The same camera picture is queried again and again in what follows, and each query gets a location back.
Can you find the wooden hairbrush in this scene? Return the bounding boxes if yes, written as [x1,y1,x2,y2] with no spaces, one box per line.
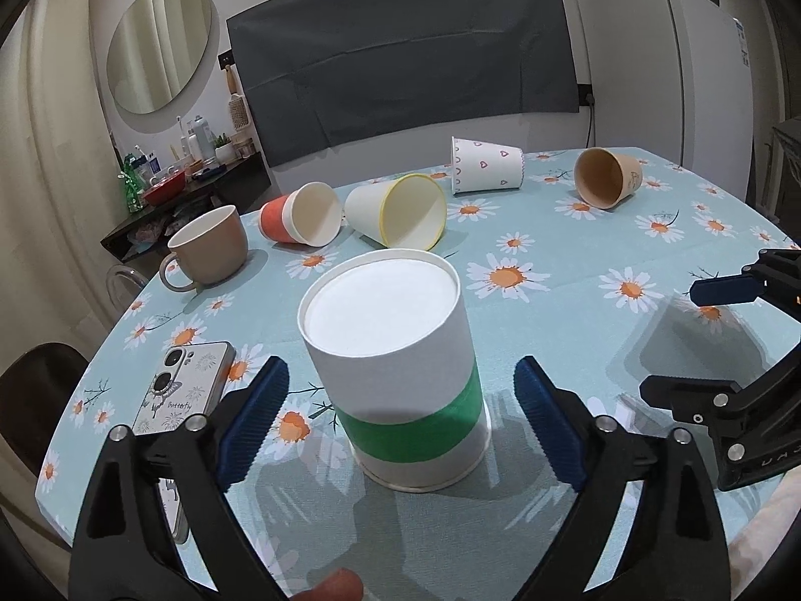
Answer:
[225,67,249,134]

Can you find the oval wall mirror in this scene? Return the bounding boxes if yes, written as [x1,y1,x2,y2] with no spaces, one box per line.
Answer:
[105,0,220,116]

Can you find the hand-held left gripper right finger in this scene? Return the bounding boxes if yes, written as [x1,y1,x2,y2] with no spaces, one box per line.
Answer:
[513,356,730,601]

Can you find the dark side table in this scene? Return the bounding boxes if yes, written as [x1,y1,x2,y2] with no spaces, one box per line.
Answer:
[100,153,272,265]

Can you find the white cup with green band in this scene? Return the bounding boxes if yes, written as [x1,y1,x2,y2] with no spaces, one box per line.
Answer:
[298,249,490,493]

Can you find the dark grey cloth cover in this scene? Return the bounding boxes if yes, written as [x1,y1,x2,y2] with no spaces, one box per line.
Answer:
[225,0,580,169]

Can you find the white cup with heart print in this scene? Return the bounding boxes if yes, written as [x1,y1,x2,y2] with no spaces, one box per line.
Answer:
[451,136,525,195]

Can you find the brown paper cup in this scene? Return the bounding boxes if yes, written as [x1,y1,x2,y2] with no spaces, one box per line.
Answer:
[574,147,643,212]

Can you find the cream curtain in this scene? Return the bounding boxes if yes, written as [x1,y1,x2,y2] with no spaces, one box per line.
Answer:
[0,0,120,402]

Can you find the beige ceramic mug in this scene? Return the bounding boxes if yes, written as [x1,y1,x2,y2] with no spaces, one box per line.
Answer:
[158,204,249,293]

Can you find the black chair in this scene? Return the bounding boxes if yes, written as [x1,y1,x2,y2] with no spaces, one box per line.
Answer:
[0,342,90,480]

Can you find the white spray bottle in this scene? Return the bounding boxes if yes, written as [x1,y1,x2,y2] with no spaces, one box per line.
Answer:
[192,116,214,160]

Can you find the green bottle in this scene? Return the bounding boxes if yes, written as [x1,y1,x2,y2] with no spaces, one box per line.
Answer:
[116,159,146,214]

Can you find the daisy print tablecloth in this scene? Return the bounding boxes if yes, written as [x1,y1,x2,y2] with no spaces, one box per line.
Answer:
[36,144,801,601]

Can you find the red bowl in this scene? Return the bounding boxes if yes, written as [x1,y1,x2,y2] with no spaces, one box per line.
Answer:
[143,172,189,207]

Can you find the black power cable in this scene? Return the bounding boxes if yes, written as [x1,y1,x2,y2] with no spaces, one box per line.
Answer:
[582,84,597,151]

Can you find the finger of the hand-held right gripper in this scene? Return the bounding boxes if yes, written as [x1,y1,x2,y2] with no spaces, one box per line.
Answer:
[690,249,801,327]
[639,341,801,447]

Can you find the person's left hand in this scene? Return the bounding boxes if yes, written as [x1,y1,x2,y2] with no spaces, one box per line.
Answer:
[293,568,365,601]

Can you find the orange and white paper cup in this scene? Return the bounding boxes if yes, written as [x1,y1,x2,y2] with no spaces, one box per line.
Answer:
[259,181,342,247]

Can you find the clear chair back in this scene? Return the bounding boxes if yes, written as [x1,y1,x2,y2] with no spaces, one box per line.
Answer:
[105,263,152,314]

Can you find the smartphone with printed case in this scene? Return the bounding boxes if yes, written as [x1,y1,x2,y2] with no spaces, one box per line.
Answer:
[130,341,237,545]

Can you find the white cup with yellow rim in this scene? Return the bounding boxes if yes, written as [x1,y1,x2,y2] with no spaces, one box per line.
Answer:
[344,173,448,251]

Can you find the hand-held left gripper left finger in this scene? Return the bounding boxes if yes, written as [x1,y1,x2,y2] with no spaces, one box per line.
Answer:
[69,356,290,601]

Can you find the white refrigerator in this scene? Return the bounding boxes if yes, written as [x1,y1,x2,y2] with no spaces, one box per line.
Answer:
[576,0,756,203]

